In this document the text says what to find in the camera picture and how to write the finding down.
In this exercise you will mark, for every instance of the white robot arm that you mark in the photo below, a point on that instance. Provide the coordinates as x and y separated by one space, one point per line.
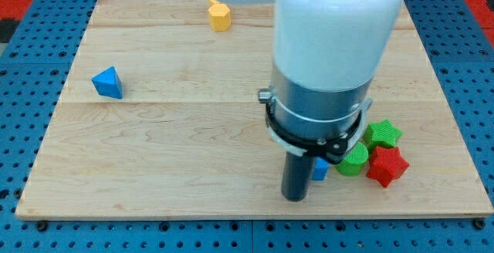
325 54

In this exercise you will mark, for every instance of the blue cube block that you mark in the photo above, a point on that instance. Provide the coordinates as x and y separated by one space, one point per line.
320 170

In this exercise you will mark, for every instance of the blue triangle block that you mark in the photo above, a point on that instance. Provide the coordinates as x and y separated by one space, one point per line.
107 83

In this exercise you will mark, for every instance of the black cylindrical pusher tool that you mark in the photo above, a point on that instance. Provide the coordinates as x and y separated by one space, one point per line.
297 174

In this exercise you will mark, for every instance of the wooden board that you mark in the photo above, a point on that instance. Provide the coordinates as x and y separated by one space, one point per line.
188 140

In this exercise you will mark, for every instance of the yellow hexagon block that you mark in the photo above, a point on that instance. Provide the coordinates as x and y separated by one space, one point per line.
219 17

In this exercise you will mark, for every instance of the green cylinder block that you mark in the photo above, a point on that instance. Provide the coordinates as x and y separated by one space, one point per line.
354 162

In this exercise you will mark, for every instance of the green star block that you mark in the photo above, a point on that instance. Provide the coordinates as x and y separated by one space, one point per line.
382 134

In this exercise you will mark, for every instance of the red star block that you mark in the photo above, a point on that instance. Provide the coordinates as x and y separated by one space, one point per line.
386 165

